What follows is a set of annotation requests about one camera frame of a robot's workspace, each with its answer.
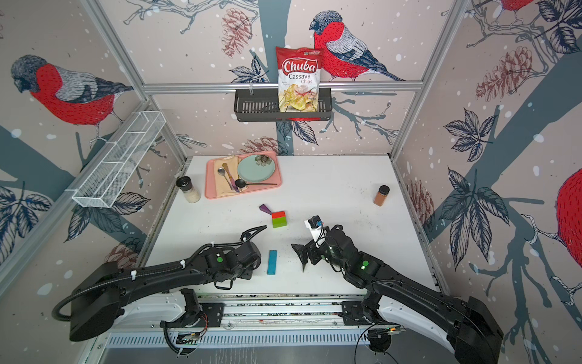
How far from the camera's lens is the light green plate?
1.13 m

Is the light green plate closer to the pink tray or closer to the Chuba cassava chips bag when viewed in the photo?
the pink tray

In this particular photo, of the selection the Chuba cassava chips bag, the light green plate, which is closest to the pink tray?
the light green plate

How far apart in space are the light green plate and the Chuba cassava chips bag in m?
0.36

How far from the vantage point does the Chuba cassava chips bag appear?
849 mm
